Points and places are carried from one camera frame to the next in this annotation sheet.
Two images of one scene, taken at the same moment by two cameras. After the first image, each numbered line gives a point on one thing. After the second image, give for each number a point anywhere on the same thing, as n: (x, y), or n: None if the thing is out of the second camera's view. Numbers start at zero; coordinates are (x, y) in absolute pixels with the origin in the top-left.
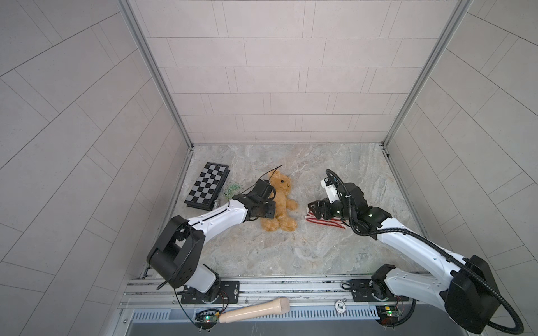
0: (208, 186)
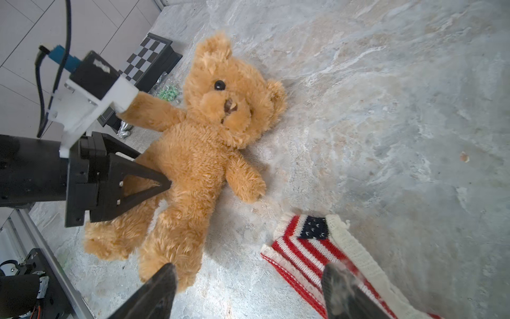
0: (154, 55)
